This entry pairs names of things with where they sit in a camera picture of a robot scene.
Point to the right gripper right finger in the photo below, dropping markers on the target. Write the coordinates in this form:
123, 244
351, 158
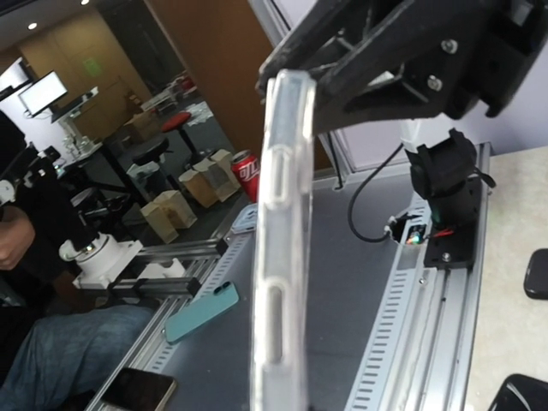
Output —
437, 59

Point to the front aluminium rail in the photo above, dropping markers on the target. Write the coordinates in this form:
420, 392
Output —
419, 352

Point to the clear phone case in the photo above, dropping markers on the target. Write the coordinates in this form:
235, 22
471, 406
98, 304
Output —
278, 370

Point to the person in jeans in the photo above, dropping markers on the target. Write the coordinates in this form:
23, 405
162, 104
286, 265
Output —
57, 345

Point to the red stool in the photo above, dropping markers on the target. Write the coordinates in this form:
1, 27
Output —
177, 123

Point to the gold phone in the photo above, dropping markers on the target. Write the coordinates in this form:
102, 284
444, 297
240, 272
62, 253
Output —
138, 390

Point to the black phone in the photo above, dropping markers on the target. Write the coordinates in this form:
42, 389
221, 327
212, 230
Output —
519, 392
536, 279

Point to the white teleoperation arm base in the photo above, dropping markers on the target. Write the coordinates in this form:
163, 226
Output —
101, 262

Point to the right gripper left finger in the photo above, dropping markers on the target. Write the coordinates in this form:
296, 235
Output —
346, 46

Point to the teal phone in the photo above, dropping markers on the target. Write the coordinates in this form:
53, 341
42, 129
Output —
200, 312

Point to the computer monitor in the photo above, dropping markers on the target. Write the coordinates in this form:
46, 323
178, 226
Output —
42, 94

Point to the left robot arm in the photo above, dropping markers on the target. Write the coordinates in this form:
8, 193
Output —
442, 173

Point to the black stool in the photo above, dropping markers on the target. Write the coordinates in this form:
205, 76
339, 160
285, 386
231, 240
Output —
152, 152

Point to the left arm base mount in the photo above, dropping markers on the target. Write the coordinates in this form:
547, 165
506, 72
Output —
449, 249

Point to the red soda can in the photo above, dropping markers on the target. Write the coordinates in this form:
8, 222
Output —
245, 167

